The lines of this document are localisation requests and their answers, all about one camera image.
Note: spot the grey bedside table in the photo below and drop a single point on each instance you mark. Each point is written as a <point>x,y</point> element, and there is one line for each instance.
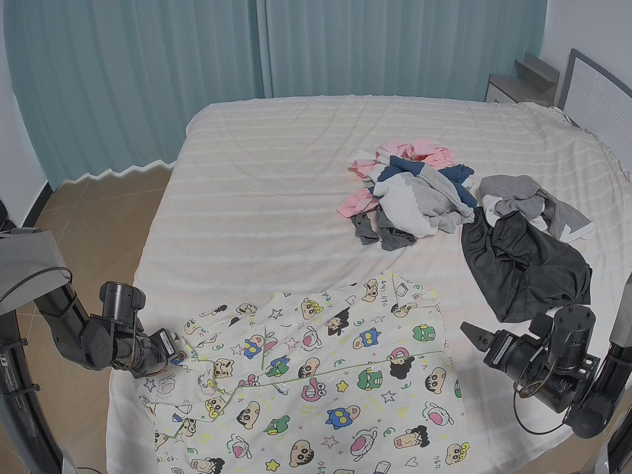
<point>516,89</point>

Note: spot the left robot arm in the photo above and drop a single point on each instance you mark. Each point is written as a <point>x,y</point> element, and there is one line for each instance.
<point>84,338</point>

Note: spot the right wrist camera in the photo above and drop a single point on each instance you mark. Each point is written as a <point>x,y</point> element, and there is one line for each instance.
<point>540,326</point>

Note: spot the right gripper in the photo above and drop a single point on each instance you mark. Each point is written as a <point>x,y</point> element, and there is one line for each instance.
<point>506,353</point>

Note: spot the bed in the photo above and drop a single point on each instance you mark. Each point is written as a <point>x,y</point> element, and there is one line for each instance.
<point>276,205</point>

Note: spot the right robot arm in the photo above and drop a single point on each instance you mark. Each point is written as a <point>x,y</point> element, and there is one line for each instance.
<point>572,334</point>

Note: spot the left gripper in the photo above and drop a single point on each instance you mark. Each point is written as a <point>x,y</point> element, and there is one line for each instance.
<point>158,348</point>

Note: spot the pile of clothes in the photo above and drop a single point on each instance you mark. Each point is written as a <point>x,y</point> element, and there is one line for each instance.
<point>410,200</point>

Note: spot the white printed pyjama top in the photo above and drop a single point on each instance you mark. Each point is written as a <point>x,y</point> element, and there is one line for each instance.
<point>316,388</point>

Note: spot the blue-green curtain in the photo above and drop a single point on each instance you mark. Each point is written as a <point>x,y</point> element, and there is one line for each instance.
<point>138,67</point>
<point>395,32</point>

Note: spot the black garment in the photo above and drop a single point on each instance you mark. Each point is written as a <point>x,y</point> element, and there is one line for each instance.
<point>528,269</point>

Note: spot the grey and white garment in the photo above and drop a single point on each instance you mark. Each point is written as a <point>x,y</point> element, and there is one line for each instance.
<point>508,188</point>

